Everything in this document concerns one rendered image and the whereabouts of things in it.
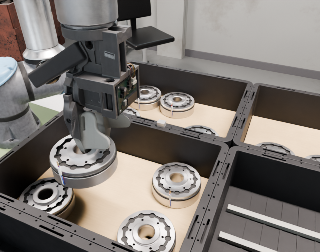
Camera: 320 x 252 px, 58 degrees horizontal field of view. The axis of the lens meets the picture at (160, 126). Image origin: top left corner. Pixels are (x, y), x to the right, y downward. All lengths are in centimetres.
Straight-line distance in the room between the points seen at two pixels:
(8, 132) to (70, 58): 56
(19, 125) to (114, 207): 43
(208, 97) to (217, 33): 239
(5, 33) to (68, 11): 290
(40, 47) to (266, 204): 68
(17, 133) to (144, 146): 41
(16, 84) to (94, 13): 54
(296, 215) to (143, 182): 32
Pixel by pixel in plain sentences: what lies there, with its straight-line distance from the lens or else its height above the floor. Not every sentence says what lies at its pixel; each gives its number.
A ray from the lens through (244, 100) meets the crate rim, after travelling 77.
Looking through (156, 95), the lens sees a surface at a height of 86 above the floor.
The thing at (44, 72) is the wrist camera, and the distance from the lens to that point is 45.
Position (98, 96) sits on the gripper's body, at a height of 111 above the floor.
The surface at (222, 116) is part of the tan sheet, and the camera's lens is 88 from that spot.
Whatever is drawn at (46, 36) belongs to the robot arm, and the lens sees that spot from 86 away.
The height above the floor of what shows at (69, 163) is 101.
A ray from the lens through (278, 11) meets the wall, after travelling 311.
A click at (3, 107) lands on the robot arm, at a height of 89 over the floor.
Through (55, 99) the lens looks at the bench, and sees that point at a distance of 127.
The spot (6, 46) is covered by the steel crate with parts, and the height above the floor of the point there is 27.
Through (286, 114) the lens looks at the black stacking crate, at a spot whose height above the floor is 86.
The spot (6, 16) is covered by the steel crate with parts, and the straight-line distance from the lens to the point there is 318.
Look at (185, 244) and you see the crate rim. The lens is 45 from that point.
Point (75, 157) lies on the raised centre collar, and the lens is 46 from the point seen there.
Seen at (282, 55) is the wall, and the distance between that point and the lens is 322.
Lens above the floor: 131
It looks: 36 degrees down
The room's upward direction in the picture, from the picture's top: straight up
